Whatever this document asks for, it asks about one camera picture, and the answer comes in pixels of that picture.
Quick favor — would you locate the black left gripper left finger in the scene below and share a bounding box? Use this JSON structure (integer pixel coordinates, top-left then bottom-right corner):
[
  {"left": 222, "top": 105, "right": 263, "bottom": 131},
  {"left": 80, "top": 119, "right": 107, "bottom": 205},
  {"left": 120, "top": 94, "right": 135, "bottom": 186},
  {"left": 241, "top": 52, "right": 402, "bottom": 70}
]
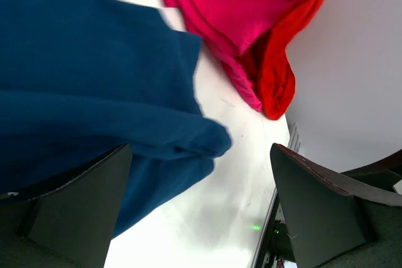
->
[{"left": 1, "top": 144, "right": 132, "bottom": 268}]

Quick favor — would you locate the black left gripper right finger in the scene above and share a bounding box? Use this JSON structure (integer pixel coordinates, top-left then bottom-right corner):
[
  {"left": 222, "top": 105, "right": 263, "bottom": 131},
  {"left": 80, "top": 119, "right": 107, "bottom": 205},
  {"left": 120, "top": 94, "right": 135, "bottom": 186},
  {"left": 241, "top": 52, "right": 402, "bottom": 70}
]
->
[{"left": 270, "top": 144, "right": 401, "bottom": 267}]

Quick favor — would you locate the navy blue printed t-shirt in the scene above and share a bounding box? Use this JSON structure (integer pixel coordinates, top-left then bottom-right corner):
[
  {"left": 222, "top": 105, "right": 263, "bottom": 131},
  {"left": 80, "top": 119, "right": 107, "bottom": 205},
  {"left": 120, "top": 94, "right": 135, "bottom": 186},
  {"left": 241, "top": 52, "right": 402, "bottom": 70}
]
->
[{"left": 1, "top": 0, "right": 231, "bottom": 235}]

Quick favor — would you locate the red t-shirt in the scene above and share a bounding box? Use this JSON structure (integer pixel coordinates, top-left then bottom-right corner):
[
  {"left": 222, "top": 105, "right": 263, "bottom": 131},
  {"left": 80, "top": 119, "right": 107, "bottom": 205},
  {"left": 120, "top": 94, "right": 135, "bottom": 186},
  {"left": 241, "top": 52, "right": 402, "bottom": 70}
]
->
[{"left": 241, "top": 0, "right": 324, "bottom": 121}]

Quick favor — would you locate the pink t-shirt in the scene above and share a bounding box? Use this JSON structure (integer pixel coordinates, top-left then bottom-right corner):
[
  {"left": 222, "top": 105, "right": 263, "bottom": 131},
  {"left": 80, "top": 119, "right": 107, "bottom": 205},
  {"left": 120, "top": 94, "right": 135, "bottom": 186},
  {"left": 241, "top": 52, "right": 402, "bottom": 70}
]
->
[{"left": 163, "top": 0, "right": 299, "bottom": 112}]

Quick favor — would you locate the aluminium mounting rail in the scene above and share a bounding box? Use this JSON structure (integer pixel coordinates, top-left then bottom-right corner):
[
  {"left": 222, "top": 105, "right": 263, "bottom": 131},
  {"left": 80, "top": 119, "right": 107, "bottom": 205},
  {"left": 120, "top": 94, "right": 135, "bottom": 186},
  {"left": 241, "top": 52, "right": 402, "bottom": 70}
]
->
[{"left": 251, "top": 185, "right": 295, "bottom": 267}]

